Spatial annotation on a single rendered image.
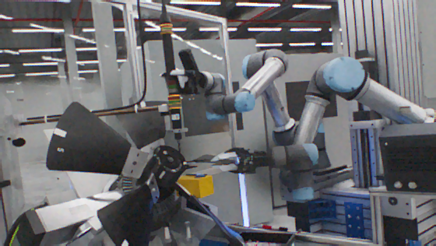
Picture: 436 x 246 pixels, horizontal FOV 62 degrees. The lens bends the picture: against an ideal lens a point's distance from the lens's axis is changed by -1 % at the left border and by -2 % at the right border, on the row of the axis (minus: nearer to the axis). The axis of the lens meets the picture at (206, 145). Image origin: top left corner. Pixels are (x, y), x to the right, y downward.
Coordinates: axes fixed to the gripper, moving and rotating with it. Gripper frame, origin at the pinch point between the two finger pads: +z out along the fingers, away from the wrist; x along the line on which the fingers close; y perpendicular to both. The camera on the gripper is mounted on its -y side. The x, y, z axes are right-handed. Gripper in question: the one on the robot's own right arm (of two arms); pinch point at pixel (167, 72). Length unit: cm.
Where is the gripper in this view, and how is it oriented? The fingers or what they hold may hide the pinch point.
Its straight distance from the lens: 127.8
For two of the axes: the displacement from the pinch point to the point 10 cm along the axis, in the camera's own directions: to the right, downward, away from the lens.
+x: -8.5, 0.6, 5.2
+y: 1.1, 9.9, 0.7
